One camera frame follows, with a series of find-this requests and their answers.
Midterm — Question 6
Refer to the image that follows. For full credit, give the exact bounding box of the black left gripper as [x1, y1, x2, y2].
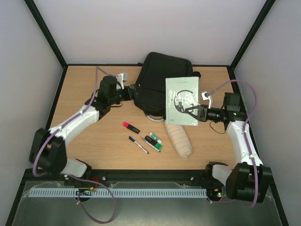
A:
[110, 84, 143, 105]

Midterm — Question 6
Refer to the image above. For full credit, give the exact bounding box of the grey booklet with G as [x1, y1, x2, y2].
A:
[165, 77, 199, 126]

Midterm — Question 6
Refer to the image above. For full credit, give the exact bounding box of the black student bag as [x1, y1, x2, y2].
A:
[134, 52, 201, 122]

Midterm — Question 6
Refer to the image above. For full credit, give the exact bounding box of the beige fabric pencil case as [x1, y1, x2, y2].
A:
[165, 124, 193, 158]

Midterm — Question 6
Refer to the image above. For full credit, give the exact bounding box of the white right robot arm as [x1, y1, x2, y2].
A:
[184, 93, 272, 204]

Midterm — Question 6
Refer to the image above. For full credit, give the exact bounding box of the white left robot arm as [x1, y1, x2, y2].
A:
[29, 76, 136, 178]

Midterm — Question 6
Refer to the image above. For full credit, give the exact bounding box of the red highlighter marker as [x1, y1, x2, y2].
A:
[122, 122, 140, 134]

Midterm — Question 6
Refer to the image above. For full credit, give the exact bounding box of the blue capped pen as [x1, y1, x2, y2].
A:
[128, 136, 149, 154]

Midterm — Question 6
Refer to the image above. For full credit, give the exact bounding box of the white green glue stick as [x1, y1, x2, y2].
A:
[149, 132, 162, 144]

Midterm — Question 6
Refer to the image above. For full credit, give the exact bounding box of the green capped thin pen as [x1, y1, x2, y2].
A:
[141, 137, 161, 153]

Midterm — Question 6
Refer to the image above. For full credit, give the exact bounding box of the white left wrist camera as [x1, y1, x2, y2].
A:
[115, 72, 127, 89]

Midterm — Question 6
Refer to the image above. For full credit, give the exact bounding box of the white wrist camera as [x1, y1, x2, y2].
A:
[201, 91, 213, 109]
[115, 72, 127, 89]

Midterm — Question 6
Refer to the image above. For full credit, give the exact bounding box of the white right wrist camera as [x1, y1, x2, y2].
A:
[201, 91, 213, 109]

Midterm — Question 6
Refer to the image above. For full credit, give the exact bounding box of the light blue cable duct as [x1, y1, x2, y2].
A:
[28, 188, 207, 198]

